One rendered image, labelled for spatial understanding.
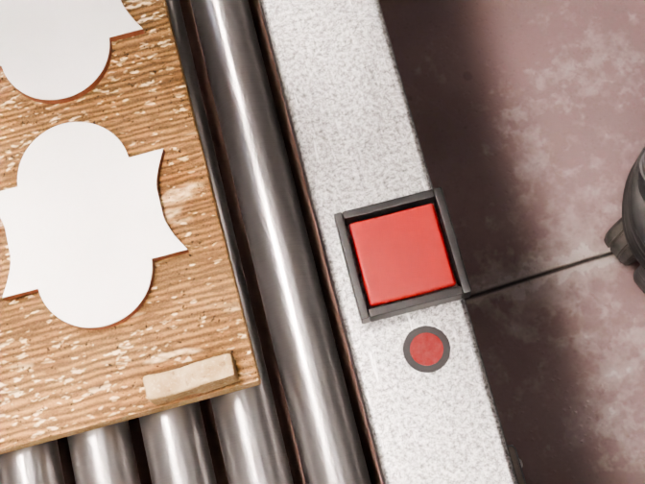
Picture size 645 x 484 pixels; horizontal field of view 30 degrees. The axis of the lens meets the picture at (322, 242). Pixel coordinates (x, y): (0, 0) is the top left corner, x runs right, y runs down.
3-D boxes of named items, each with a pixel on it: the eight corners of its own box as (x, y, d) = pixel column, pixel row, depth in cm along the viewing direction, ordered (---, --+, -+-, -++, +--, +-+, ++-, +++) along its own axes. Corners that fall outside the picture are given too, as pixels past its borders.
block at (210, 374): (235, 358, 79) (229, 350, 76) (241, 384, 78) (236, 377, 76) (148, 381, 79) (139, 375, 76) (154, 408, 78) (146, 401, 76)
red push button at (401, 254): (432, 207, 83) (433, 201, 82) (455, 289, 82) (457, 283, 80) (347, 229, 83) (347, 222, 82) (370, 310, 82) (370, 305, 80)
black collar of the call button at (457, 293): (440, 194, 84) (441, 185, 82) (470, 297, 81) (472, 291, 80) (334, 220, 83) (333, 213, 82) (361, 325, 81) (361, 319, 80)
